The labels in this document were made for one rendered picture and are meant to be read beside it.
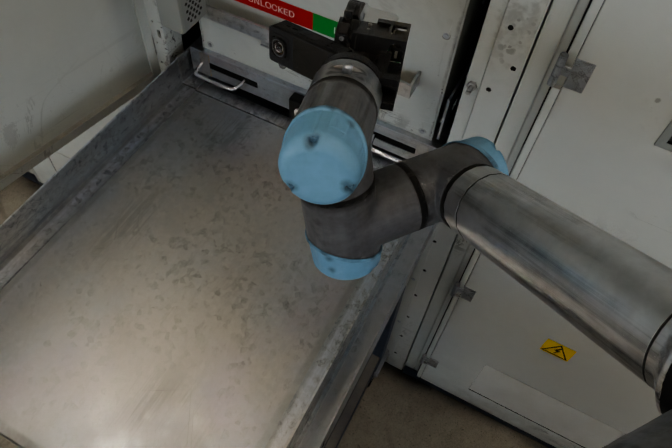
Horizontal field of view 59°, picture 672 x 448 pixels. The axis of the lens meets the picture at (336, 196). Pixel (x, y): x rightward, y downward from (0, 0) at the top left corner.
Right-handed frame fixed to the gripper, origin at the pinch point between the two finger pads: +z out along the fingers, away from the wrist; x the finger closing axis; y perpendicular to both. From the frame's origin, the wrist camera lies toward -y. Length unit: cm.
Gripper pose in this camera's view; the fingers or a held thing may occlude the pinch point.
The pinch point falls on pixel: (358, 14)
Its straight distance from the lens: 81.3
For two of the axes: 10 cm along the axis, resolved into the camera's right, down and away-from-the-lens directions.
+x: 1.1, -7.7, -6.3
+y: 9.8, 2.0, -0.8
